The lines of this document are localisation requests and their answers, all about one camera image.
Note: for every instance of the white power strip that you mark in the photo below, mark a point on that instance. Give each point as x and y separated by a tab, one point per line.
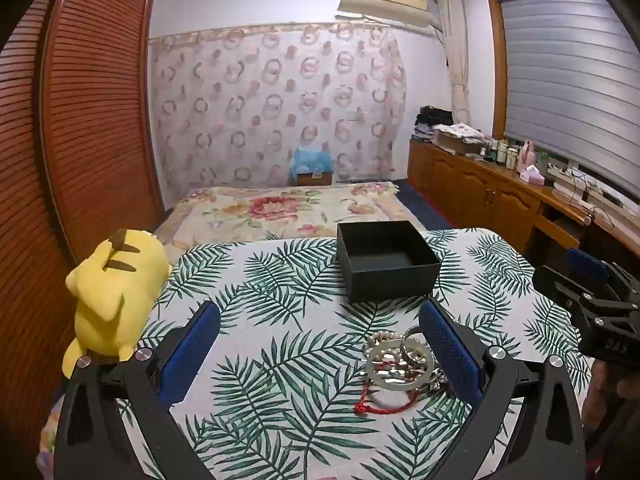
570	175

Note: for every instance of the stack of folded clothes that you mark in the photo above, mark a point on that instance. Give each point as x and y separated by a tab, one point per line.
429	122

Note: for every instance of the pink tissue box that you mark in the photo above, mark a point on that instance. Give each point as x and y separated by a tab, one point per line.
531	174

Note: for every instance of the brown louvered wardrobe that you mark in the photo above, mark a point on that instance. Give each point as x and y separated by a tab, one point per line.
85	150

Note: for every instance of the yellow plush toy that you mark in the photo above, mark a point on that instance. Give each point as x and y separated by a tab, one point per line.
112	300

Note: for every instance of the floral blanket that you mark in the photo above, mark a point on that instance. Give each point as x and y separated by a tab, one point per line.
260	212

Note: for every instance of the person's right hand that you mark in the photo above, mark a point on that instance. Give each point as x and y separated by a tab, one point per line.
612	395

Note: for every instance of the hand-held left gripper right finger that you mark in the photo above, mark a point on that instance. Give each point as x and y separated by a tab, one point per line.
450	355

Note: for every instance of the small wooden box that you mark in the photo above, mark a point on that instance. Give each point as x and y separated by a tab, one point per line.
314	179

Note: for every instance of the grey window blind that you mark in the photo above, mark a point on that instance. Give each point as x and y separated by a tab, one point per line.
565	75

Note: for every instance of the wooden cabinet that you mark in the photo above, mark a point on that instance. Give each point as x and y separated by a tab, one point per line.
480	195

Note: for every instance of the cream window curtain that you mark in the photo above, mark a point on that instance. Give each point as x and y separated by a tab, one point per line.
457	55

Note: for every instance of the leaf print tablecloth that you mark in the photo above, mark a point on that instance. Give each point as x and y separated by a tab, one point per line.
300	340

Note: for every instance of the blue bag on box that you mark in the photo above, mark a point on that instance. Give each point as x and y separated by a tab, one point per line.
310	160

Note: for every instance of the cardboard box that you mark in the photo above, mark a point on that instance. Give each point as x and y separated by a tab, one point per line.
457	139

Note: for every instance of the circle pattern hanging cloth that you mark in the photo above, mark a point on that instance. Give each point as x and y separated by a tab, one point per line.
270	105

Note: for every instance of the row of small bottles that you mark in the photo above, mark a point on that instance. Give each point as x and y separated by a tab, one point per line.
500	151

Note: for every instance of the black jewelry box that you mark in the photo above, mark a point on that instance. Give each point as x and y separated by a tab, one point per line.
382	260

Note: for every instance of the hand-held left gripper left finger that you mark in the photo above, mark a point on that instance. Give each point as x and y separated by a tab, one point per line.
192	350

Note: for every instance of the white air conditioner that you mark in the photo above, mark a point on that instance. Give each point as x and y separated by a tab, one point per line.
382	2

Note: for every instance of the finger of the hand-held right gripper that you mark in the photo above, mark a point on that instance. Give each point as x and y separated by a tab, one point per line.
557	282
586	261

